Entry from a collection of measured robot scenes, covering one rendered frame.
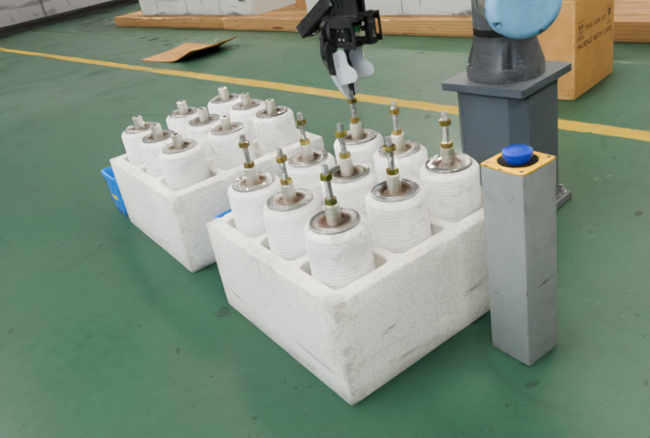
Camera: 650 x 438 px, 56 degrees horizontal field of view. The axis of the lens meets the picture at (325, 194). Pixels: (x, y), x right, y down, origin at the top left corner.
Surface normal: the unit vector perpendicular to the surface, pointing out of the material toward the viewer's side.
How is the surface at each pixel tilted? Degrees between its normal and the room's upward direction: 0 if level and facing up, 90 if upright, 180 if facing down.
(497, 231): 90
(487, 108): 90
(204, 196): 90
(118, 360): 0
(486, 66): 72
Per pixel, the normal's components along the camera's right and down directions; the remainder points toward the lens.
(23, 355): -0.17, -0.89
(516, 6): -0.08, 0.55
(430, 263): 0.58, 0.25
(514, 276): -0.79, 0.37
